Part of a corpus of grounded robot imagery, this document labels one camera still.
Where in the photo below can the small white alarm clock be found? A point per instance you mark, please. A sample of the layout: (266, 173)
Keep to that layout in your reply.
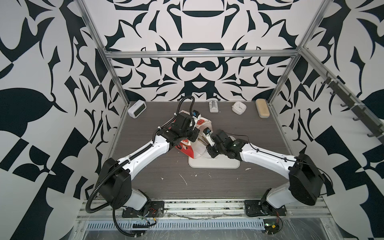
(239, 108)

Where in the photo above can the white plastic tray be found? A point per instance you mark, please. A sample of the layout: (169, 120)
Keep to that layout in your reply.
(203, 160)

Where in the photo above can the grey wall hook rail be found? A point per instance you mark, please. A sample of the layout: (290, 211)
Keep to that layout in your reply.
(361, 111)

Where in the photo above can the red white paper bag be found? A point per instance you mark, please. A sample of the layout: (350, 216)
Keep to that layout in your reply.
(185, 145)

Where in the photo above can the white digital clock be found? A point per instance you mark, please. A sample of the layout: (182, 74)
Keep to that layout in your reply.
(137, 109)

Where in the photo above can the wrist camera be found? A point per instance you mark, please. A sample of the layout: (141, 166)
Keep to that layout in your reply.
(196, 114)
(207, 132)

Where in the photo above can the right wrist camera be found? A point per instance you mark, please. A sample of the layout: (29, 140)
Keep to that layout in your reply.
(207, 132)

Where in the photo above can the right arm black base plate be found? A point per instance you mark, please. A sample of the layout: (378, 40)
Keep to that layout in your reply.
(260, 208)

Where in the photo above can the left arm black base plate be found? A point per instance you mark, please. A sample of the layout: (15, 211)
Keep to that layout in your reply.
(151, 209)

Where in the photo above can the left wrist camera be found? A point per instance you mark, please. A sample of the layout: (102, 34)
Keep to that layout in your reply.
(196, 114)

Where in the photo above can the beige glasses case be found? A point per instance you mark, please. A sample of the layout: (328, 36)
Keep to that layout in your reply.
(262, 108)

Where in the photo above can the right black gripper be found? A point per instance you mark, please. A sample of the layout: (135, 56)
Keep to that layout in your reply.
(210, 150)

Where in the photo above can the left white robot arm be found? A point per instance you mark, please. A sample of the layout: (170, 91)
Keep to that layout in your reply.
(115, 179)

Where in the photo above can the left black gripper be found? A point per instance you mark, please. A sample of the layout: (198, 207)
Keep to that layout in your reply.
(193, 137)

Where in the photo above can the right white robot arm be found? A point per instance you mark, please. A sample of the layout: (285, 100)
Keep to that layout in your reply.
(305, 180)

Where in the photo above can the small circuit board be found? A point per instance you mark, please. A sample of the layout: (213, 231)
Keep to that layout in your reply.
(273, 226)

